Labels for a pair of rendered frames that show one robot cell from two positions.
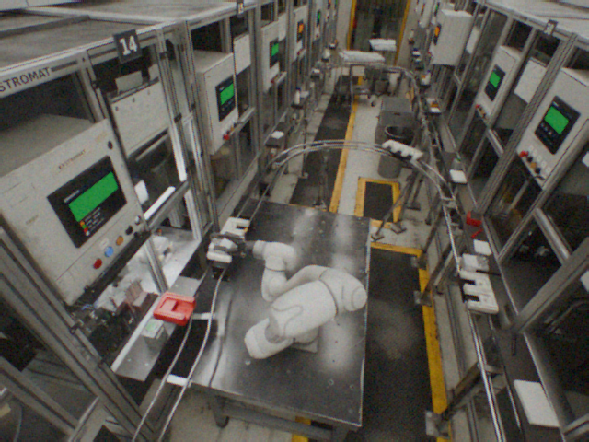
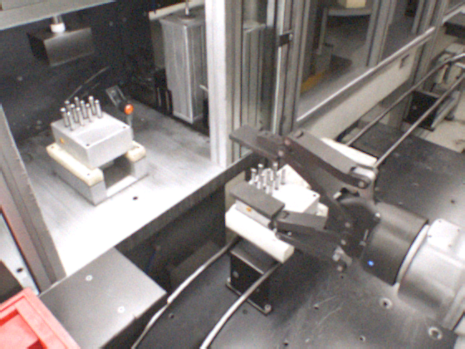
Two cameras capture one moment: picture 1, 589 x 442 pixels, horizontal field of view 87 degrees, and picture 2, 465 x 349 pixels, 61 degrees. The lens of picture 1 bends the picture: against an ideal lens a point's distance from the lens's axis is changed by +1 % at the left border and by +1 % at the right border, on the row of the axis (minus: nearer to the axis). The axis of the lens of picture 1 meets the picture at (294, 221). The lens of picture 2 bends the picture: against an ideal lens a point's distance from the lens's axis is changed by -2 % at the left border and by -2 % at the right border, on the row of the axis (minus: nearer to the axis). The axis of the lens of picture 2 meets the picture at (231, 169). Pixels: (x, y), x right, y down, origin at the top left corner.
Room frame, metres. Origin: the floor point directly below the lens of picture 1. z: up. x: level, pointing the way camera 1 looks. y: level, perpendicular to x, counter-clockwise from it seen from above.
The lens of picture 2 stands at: (0.79, 0.21, 1.43)
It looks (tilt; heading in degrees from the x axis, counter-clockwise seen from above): 38 degrees down; 31
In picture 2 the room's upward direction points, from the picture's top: straight up
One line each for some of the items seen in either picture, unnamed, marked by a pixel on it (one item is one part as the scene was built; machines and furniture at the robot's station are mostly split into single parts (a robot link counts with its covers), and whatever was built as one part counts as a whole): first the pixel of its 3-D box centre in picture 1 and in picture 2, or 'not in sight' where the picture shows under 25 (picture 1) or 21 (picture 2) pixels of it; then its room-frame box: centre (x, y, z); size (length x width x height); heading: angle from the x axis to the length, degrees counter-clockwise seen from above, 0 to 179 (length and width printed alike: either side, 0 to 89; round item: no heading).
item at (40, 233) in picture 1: (59, 205); not in sight; (0.79, 0.78, 1.60); 0.42 x 0.29 x 0.46; 169
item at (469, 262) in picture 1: (475, 261); not in sight; (1.29, -1.09, 0.92); 0.13 x 0.10 x 0.09; 79
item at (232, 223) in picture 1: (230, 240); (305, 198); (1.44, 0.41, 0.84); 0.36 x 0.14 x 0.10; 169
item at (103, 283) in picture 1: (119, 261); not in sight; (0.77, 0.65, 1.37); 0.36 x 0.04 x 0.04; 169
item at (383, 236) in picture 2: (247, 247); (369, 231); (1.11, 0.24, 1.12); 0.09 x 0.07 x 0.08; 79
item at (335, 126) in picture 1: (339, 117); not in sight; (5.69, -0.72, 0.01); 5.85 x 0.59 x 0.01; 169
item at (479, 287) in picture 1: (474, 285); not in sight; (1.17, -1.06, 0.84); 0.37 x 0.14 x 0.10; 169
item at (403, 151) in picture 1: (401, 152); not in sight; (2.80, -1.01, 0.84); 0.37 x 0.14 x 0.10; 47
